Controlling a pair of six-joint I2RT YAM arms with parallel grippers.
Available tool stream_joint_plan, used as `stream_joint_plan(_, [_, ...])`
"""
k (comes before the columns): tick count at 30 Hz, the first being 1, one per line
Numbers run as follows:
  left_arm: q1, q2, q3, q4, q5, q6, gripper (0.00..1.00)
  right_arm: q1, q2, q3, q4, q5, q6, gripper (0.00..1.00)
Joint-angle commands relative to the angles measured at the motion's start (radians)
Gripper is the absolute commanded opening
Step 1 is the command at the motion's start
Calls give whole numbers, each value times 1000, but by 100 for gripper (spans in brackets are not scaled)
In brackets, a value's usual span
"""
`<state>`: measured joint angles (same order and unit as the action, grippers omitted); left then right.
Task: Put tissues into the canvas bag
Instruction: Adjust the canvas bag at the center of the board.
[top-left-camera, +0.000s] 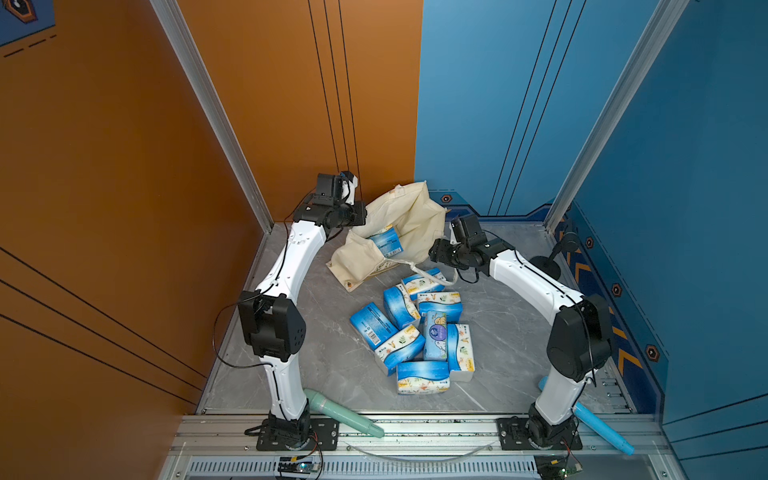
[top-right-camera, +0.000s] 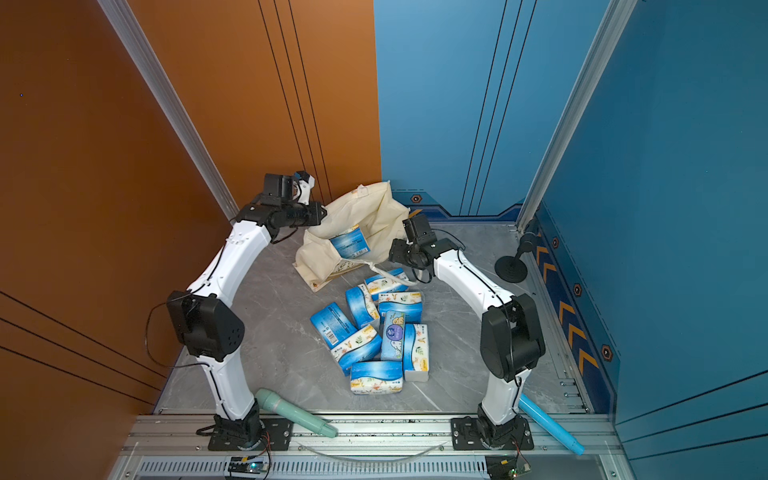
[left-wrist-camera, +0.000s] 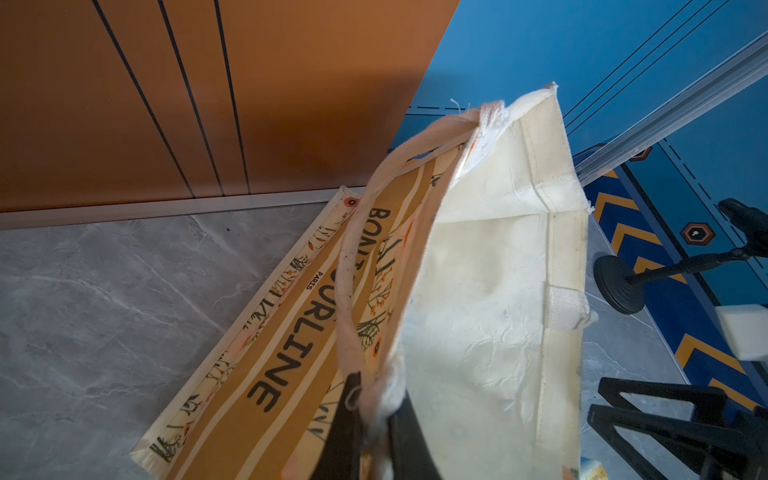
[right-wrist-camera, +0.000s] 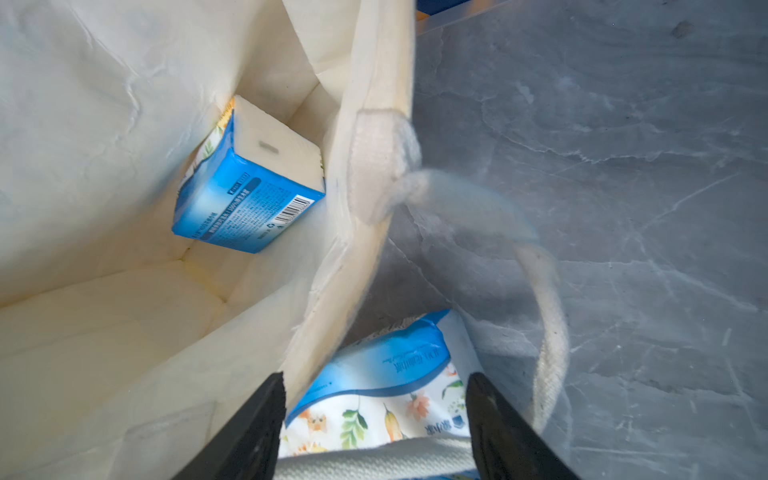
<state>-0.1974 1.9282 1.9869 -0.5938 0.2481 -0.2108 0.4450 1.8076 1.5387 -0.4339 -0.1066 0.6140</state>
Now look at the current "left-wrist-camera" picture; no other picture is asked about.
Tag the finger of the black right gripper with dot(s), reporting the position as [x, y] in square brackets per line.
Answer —
[705, 399]
[737, 451]

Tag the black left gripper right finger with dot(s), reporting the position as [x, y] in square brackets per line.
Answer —
[408, 449]

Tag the black round-base microphone stand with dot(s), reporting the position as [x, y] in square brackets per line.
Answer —
[624, 290]

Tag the tissue pack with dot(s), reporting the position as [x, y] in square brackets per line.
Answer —
[591, 469]

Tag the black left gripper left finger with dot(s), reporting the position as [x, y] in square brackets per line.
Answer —
[341, 456]

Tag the aluminium corner post right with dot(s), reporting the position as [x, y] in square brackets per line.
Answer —
[738, 72]

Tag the cream floral canvas bag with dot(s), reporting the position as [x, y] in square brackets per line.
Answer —
[457, 276]

